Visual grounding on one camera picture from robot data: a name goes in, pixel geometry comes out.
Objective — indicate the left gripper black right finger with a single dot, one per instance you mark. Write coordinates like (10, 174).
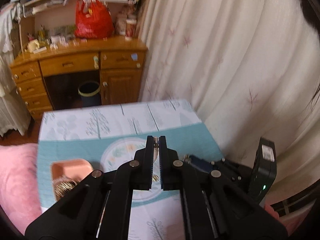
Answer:
(195, 188)

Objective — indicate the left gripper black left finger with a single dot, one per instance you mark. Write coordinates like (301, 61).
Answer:
(133, 175)

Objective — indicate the gold round pendant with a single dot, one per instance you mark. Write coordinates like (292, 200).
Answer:
(155, 176)

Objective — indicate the gold hair comb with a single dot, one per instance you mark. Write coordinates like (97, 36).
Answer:
(63, 185)

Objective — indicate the pink jewelry tray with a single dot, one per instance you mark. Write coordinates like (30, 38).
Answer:
(76, 169)

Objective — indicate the printed tablecloth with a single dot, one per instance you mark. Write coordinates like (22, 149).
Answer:
(108, 136)

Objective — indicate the dark waste bin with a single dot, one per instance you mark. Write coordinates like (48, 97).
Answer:
(89, 92)

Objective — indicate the wooden desk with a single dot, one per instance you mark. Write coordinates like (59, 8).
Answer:
(44, 80)

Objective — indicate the pink fluffy blanket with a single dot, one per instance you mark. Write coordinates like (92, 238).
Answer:
(19, 190)

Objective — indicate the cream floral curtain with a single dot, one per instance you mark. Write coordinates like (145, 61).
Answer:
(250, 69)

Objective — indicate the white lace cover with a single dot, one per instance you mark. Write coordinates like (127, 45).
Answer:
(14, 114)

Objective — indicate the floral ceramic mug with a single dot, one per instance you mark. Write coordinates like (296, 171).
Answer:
(130, 28)

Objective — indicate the red plastic bag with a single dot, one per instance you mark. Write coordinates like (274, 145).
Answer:
(93, 23)

